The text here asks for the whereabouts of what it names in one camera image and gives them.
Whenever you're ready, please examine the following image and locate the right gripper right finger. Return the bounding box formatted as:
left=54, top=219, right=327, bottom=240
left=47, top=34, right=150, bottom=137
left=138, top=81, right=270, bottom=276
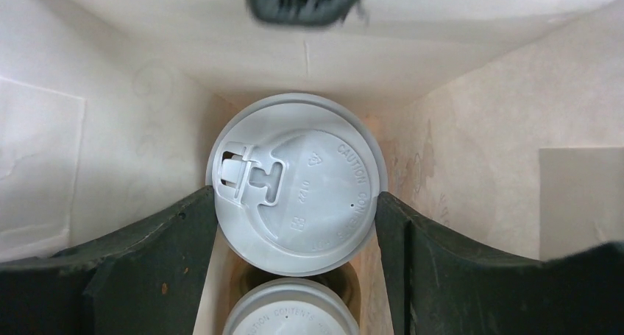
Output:
left=375, top=192, right=623, bottom=334

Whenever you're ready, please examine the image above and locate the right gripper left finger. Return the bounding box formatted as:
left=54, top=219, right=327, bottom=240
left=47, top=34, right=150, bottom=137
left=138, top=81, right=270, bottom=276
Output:
left=1, top=186, right=217, bottom=334

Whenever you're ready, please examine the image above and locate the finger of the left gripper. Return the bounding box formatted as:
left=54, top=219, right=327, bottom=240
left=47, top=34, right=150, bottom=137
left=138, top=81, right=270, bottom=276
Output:
left=246, top=0, right=362, bottom=28

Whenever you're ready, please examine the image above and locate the white plastic cup lid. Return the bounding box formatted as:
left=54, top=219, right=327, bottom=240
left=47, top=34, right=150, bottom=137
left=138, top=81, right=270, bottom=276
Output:
left=205, top=93, right=388, bottom=277

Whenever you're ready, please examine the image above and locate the kraft paper takeout bag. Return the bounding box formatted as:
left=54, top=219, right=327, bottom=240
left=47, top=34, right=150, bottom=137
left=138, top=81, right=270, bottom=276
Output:
left=1, top=0, right=623, bottom=334

